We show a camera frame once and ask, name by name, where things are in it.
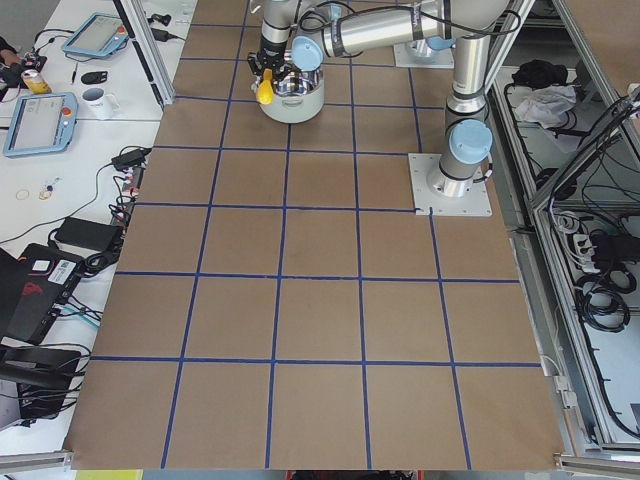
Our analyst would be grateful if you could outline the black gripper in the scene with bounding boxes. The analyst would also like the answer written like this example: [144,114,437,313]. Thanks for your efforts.
[247,49,293,82]

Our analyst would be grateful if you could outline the yellow corn cob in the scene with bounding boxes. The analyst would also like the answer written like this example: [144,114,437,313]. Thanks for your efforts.
[256,69,275,105]

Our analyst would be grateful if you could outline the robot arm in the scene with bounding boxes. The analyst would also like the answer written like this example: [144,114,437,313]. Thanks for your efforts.
[247,1,509,198]
[408,1,455,58]

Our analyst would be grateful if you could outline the pale green electric pot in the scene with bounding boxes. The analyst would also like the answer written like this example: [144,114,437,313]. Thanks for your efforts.
[260,69,325,124]

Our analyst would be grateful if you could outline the small black charger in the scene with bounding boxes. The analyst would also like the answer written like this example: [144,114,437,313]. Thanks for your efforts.
[111,147,152,171]

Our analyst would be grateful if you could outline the upper teach pendant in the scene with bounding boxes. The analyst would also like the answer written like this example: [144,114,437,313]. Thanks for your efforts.
[61,12,129,59]

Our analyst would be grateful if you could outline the teach pendant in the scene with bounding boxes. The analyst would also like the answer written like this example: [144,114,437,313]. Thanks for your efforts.
[61,12,129,59]
[3,92,78,158]

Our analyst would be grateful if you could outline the white mug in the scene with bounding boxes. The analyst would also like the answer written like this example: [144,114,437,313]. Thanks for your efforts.
[82,87,120,120]

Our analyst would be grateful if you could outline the lower teach pendant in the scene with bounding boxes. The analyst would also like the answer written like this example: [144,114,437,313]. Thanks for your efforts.
[3,92,78,158]

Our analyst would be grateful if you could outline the yellow drink can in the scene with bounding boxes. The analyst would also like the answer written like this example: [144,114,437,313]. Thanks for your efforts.
[21,69,52,95]

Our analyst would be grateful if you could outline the black power brick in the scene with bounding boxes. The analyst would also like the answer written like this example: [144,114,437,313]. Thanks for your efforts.
[54,217,122,252]

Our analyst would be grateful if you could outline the black cloth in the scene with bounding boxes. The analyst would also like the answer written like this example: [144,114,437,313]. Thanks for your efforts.
[512,59,568,89]

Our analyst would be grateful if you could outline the white crumpled cloth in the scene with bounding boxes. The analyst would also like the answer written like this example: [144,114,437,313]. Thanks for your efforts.
[514,85,577,128]

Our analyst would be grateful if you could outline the black laptop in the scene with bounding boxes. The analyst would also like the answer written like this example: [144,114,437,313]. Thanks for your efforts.
[1,243,83,345]

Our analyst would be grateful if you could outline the aluminium frame post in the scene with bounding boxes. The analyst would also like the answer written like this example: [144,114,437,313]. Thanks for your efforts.
[112,0,175,108]

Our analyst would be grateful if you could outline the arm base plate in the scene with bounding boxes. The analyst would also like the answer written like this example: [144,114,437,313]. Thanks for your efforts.
[408,153,492,217]
[393,41,454,69]

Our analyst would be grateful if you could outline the coiled black cables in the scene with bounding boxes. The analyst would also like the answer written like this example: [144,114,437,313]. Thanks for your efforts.
[574,269,632,332]

